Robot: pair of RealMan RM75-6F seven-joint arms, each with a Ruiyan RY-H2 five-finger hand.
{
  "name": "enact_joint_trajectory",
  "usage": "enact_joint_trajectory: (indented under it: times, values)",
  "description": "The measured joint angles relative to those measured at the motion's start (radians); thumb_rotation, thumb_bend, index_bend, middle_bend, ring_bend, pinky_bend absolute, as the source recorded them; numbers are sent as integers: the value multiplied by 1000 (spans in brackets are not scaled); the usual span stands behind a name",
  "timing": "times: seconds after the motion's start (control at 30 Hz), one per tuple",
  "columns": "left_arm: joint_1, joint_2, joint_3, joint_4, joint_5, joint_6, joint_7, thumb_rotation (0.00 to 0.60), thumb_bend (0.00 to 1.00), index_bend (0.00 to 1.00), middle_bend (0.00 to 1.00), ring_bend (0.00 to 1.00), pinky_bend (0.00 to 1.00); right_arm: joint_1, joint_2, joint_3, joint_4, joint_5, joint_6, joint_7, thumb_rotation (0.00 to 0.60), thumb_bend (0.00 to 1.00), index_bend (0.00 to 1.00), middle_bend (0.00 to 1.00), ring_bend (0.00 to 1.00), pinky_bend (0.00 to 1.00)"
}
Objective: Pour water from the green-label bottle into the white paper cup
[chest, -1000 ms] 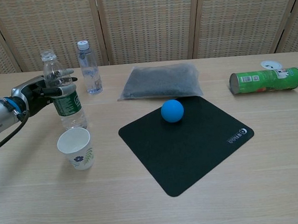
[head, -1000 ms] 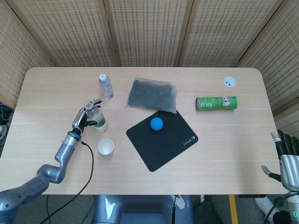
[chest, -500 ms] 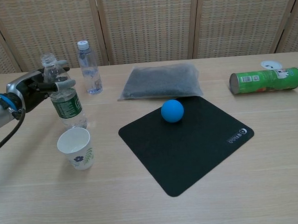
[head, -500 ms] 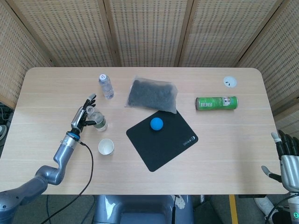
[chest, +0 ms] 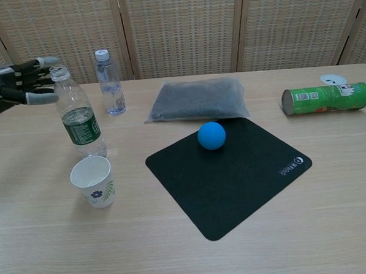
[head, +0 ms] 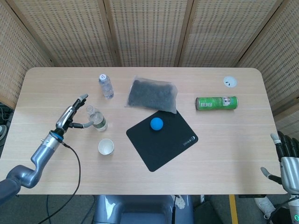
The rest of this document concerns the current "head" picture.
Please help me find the capped clear water bottle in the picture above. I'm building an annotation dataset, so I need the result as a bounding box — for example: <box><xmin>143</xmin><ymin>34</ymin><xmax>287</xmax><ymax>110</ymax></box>
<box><xmin>98</xmin><ymin>74</ymin><xmax>115</xmax><ymax>100</ymax></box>

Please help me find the white flower-print paper cup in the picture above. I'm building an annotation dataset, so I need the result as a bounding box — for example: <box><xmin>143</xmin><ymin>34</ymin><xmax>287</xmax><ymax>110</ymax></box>
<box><xmin>98</xmin><ymin>138</ymin><xmax>115</xmax><ymax>156</ymax></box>

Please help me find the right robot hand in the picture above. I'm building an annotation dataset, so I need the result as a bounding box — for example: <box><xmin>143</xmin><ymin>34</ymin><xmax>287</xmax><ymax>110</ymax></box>
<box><xmin>260</xmin><ymin>131</ymin><xmax>299</xmax><ymax>194</ymax></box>

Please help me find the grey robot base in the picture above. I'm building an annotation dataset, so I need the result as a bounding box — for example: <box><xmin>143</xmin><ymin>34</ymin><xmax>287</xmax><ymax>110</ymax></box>
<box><xmin>93</xmin><ymin>195</ymin><xmax>194</xmax><ymax>224</ymax></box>

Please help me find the clear bag of dark granules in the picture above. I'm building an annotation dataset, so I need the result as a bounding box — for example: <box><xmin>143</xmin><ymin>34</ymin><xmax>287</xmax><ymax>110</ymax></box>
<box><xmin>124</xmin><ymin>75</ymin><xmax>178</xmax><ymax>114</ymax></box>

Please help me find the green-label water bottle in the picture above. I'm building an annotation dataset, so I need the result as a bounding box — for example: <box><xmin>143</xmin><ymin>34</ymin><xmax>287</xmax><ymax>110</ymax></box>
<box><xmin>85</xmin><ymin>105</ymin><xmax>108</xmax><ymax>132</ymax></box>

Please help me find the wicker folding screen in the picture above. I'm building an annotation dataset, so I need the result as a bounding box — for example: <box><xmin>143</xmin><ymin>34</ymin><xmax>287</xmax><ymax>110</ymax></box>
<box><xmin>0</xmin><ymin>0</ymin><xmax>299</xmax><ymax>140</ymax></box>

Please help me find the white shoe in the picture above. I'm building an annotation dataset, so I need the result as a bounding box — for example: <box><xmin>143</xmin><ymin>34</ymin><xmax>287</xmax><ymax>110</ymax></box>
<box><xmin>254</xmin><ymin>197</ymin><xmax>276</xmax><ymax>220</ymax></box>

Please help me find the black cable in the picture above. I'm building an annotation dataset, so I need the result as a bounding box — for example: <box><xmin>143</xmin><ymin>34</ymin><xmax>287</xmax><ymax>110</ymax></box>
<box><xmin>30</xmin><ymin>142</ymin><xmax>82</xmax><ymax>224</ymax></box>

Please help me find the blue ball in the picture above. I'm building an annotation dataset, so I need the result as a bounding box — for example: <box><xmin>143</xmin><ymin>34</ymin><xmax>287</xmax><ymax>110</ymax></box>
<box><xmin>149</xmin><ymin>118</ymin><xmax>164</xmax><ymax>131</ymax></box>

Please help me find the black mouse pad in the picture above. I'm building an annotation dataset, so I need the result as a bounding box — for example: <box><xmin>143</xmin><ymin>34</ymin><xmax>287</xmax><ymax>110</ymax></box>
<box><xmin>126</xmin><ymin>110</ymin><xmax>199</xmax><ymax>173</ymax></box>

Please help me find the green chips can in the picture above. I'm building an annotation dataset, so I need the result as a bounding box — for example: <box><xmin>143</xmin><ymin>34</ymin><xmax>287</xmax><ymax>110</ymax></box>
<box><xmin>195</xmin><ymin>96</ymin><xmax>239</xmax><ymax>112</ymax></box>

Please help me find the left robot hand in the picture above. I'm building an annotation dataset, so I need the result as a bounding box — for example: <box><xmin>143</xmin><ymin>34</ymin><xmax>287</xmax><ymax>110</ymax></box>
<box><xmin>55</xmin><ymin>93</ymin><xmax>94</xmax><ymax>135</ymax></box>

